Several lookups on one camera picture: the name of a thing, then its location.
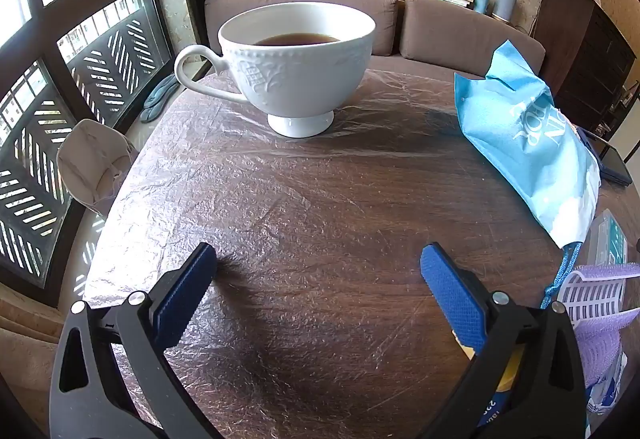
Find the dark blue case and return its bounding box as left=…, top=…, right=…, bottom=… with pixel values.
left=575, top=126, right=628, bottom=187

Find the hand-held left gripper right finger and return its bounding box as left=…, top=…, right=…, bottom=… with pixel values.
left=420, top=242, right=588, bottom=439

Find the purple hair roller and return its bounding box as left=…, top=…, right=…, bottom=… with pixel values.
left=557, top=261, right=640, bottom=390

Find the dark wooden cabinet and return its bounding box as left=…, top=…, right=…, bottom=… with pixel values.
left=537, top=0, right=638, bottom=135

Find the light blue plastic bag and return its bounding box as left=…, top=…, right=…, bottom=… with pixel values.
left=453, top=40, right=601, bottom=310

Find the white teacup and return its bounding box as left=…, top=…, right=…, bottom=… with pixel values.
left=173, top=2, right=377, bottom=139

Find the clear plastic box teal label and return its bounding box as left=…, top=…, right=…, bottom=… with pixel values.
left=585, top=208, right=628, bottom=270

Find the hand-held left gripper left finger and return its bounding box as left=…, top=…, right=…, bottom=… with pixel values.
left=48, top=241, right=221, bottom=439

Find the dark window railing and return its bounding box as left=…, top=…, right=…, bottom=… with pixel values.
left=0, top=0, right=176, bottom=280

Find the white blue packet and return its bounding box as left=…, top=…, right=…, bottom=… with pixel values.
left=585, top=349, right=630, bottom=415

